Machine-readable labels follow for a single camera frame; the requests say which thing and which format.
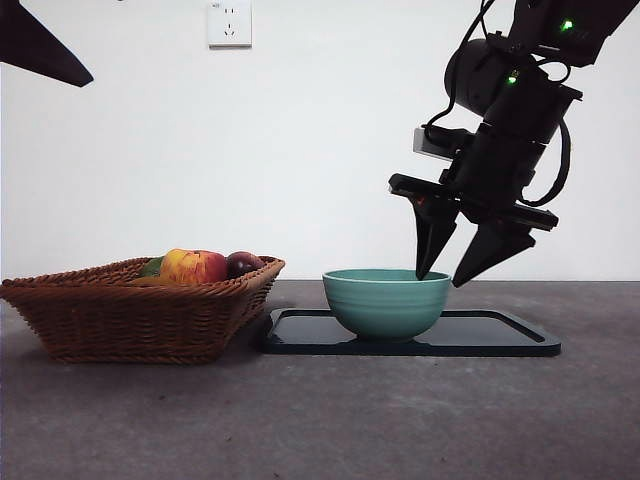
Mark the teal ribbed bowl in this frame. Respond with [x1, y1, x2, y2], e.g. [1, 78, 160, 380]
[322, 268, 451, 344]

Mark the orange brown fruit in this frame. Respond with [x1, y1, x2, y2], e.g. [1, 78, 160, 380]
[132, 274, 177, 288]

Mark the black rectangular tray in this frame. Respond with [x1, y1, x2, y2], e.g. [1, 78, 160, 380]
[257, 308, 562, 358]

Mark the dark red plum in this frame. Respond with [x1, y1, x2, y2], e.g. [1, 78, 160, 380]
[225, 251, 264, 281]

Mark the red yellow apple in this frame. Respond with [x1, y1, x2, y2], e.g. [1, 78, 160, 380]
[159, 249, 229, 286]

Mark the brown wicker basket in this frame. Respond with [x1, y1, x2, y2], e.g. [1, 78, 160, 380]
[0, 256, 286, 366]

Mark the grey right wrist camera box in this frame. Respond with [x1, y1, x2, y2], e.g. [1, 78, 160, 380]
[412, 127, 474, 162]

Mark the black cable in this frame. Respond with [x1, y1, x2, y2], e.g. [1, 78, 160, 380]
[422, 0, 501, 137]
[517, 54, 574, 207]

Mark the white wall power socket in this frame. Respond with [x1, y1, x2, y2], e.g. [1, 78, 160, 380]
[208, 0, 253, 50]

